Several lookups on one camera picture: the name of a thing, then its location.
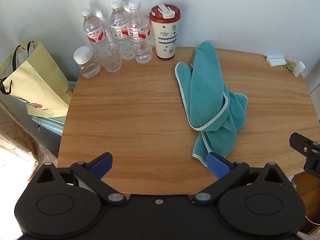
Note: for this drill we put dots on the white lid glass jar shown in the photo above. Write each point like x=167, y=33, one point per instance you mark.
x=87, y=62

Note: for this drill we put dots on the cardboard box on floor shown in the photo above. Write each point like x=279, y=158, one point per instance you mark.
x=21, y=142

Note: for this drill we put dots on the yellow paper shopping bag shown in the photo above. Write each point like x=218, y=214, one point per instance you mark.
x=31, y=56

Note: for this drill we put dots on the water bottle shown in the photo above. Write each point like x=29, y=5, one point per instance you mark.
x=119, y=29
x=95, y=31
x=138, y=27

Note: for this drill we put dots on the water bottle right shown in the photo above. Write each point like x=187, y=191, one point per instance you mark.
x=138, y=27

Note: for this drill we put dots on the clear glass cup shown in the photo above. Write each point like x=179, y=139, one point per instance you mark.
x=109, y=56

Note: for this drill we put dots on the red lid travel tumbler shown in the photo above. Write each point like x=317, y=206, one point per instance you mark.
x=165, y=20

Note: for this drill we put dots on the white pill bottle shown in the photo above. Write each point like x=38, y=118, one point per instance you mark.
x=298, y=69

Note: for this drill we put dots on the folded white tissue paper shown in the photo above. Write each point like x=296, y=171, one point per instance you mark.
x=275, y=60

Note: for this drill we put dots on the green yellow round tin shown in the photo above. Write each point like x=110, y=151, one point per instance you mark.
x=288, y=68

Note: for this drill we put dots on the teal towel white trim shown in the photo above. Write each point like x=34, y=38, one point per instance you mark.
x=215, y=112

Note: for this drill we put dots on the water bottle middle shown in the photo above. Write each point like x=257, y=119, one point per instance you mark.
x=119, y=29

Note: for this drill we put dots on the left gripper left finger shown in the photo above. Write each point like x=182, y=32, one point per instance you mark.
x=90, y=175

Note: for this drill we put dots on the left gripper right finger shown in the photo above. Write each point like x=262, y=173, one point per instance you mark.
x=227, y=175

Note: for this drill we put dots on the water bottle left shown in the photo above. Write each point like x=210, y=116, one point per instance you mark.
x=95, y=31

